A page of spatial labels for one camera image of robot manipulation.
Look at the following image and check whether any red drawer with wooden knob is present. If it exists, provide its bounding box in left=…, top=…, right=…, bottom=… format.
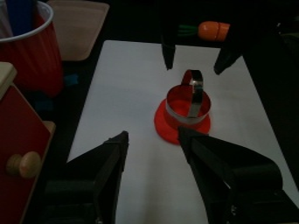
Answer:
left=0, top=84, right=52, bottom=224

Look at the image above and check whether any small blue toy piece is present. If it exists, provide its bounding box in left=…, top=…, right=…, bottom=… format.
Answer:
left=62, top=73, right=81, bottom=88

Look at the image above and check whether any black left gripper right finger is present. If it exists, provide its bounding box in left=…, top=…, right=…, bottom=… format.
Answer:
left=177, top=125, right=299, bottom=224

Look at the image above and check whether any wooden toy drawer cabinet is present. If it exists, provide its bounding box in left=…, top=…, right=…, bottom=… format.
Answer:
left=0, top=61, right=57, bottom=224

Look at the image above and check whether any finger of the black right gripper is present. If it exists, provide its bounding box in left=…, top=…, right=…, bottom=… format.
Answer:
left=160, top=27, right=177, bottom=71
left=212, top=36, right=247, bottom=75

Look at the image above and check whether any round metal dough cutter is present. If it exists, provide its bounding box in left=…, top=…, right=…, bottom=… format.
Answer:
left=162, top=68, right=212, bottom=130

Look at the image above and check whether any flat red play dough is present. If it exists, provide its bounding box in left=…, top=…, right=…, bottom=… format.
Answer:
left=153, top=97, right=212, bottom=146

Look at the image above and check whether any flat wooden tray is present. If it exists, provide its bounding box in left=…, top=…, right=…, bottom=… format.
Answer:
left=45, top=0, right=110, bottom=62

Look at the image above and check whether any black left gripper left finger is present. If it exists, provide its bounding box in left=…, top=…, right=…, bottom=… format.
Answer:
left=38, top=130, right=129, bottom=224

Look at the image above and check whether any red plastic cup white rim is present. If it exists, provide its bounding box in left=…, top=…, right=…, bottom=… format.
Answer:
left=0, top=0, right=65, bottom=98

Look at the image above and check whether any white cutting board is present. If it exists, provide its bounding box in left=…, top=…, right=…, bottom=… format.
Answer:
left=66, top=39, right=299, bottom=224

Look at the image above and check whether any orange toy carrot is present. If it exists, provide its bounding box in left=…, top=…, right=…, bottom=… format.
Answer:
left=177, top=20, right=231, bottom=42

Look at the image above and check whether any blue plastic utensil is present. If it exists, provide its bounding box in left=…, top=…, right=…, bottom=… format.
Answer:
left=4, top=0, right=38, bottom=38

